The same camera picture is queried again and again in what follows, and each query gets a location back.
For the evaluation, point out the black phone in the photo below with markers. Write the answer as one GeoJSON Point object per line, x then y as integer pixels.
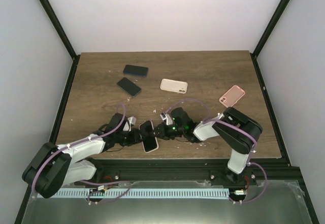
{"type": "Point", "coordinates": [149, 142]}

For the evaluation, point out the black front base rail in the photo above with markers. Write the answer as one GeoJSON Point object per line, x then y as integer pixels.
{"type": "Point", "coordinates": [214, 170]}

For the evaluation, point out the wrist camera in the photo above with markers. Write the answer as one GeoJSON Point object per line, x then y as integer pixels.
{"type": "Point", "coordinates": [166, 118]}
{"type": "Point", "coordinates": [131, 121]}

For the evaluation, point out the black right frame post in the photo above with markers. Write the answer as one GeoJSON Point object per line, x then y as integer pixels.
{"type": "Point", "coordinates": [270, 27]}

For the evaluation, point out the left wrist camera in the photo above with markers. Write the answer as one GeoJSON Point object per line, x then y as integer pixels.
{"type": "Point", "coordinates": [131, 121]}

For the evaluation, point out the dark blue phone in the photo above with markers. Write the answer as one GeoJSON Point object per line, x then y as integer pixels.
{"type": "Point", "coordinates": [135, 70]}

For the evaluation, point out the black frame post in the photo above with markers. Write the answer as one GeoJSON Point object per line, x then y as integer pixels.
{"type": "Point", "coordinates": [270, 27]}
{"type": "Point", "coordinates": [58, 28]}

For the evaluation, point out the white phone case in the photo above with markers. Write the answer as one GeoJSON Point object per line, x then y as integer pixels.
{"type": "Point", "coordinates": [173, 86]}
{"type": "Point", "coordinates": [155, 147]}

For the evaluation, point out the white slotted cable duct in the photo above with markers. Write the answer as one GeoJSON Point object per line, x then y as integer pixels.
{"type": "Point", "coordinates": [147, 193]}

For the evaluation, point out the black left frame post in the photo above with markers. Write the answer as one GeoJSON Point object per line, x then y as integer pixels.
{"type": "Point", "coordinates": [58, 28]}

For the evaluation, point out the teal blue phone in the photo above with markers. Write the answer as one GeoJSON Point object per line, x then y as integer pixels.
{"type": "Point", "coordinates": [129, 87]}

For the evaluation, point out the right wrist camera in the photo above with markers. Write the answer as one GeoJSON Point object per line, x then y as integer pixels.
{"type": "Point", "coordinates": [166, 118]}

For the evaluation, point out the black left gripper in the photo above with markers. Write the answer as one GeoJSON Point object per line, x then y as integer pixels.
{"type": "Point", "coordinates": [135, 138]}

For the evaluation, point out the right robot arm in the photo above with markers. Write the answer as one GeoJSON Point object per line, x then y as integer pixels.
{"type": "Point", "coordinates": [239, 131]}

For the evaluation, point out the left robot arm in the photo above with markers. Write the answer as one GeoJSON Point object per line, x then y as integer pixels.
{"type": "Point", "coordinates": [55, 166]}

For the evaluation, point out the pink phone case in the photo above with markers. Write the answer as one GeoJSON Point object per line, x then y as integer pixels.
{"type": "Point", "coordinates": [232, 96]}

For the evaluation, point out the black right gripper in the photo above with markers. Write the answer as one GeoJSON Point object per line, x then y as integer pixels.
{"type": "Point", "coordinates": [161, 129]}

